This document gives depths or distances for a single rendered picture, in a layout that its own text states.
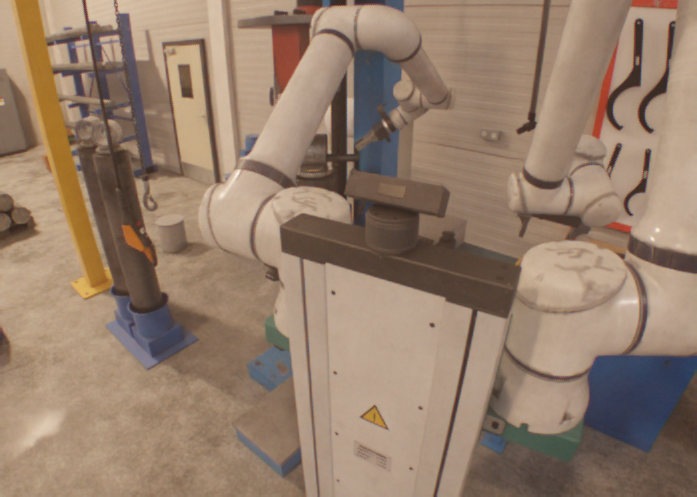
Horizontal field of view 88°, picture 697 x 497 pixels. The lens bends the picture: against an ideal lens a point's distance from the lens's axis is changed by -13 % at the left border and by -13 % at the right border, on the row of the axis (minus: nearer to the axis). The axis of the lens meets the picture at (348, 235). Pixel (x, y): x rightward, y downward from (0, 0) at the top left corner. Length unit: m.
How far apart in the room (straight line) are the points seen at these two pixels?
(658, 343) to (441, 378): 0.33
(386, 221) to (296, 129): 0.50
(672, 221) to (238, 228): 0.75
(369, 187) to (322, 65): 0.58
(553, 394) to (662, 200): 0.34
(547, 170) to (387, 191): 0.42
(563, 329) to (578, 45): 0.44
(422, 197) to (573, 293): 0.25
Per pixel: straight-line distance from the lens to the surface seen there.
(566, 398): 0.74
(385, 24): 1.12
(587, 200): 0.95
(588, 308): 0.63
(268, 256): 0.82
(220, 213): 0.88
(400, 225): 0.51
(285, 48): 1.56
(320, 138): 1.78
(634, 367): 2.58
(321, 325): 0.66
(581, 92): 0.78
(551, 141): 0.83
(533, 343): 0.67
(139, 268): 2.92
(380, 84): 2.03
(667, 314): 0.71
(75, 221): 4.05
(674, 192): 0.70
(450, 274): 0.50
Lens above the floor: 2.04
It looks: 26 degrees down
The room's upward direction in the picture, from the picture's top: straight up
